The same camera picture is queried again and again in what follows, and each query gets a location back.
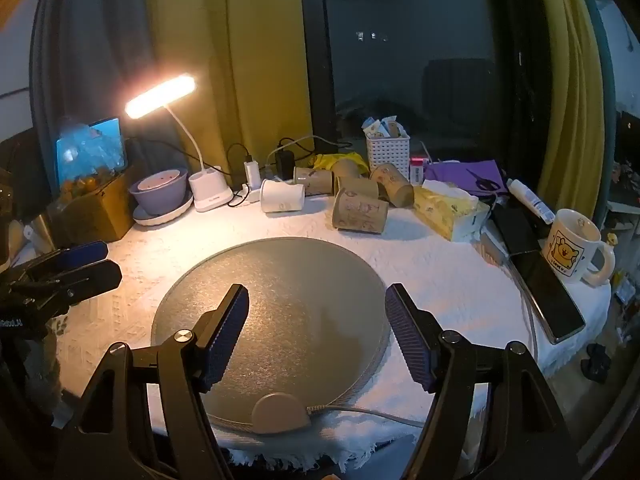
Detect black flat device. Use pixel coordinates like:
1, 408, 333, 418
492, 203, 542, 257

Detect blue plastic bag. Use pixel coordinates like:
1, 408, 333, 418
56, 118, 128, 187

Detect black cable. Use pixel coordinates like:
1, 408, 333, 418
226, 143, 252, 207

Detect white desk lamp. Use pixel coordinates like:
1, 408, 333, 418
125, 74, 235, 213

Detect white plastic basket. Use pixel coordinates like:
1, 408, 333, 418
366, 132, 411, 175

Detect yellow tissue box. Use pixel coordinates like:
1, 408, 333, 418
412, 180, 492, 243

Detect white power strip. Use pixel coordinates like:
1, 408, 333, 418
234, 177, 281, 204

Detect brown box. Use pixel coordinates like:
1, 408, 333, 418
47, 172, 136, 248

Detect white tablecloth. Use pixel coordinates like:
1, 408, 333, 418
55, 192, 613, 471

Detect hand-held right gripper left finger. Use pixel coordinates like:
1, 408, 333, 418
47, 284, 250, 480

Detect white paper cup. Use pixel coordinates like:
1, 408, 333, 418
260, 179, 306, 213

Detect white cable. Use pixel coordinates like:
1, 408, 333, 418
266, 134, 352, 162

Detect purple bowl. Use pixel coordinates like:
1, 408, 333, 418
129, 168, 190, 216

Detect small black object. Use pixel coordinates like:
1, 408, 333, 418
582, 343, 610, 385

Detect cream bear mug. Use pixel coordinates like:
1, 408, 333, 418
542, 208, 617, 285

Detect black phone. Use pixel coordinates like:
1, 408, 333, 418
509, 251, 586, 345

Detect black charger plug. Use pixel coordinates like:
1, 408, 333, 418
275, 149, 296, 179

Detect yellow curtain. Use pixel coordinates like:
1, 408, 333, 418
529, 0, 602, 222
144, 0, 314, 173

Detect grey mat cable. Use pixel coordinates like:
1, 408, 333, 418
309, 403, 426, 429

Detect white tube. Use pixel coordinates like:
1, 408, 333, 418
506, 178, 556, 225

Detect purple plate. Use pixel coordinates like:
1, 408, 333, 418
132, 192, 194, 227

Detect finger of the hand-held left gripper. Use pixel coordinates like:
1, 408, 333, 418
35, 260, 122, 311
15, 240, 109, 281

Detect yellow cloth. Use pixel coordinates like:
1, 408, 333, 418
312, 152, 362, 171

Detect black scissors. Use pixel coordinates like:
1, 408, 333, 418
466, 167, 502, 193

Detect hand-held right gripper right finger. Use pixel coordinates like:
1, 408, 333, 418
385, 283, 596, 480

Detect round grey mat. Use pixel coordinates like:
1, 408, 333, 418
151, 236, 396, 435

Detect brown paper cup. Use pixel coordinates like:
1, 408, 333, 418
294, 166, 335, 197
332, 158, 372, 180
336, 176, 380, 201
332, 187, 390, 234
370, 162, 416, 208

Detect grey curtain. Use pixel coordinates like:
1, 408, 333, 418
29, 0, 151, 161

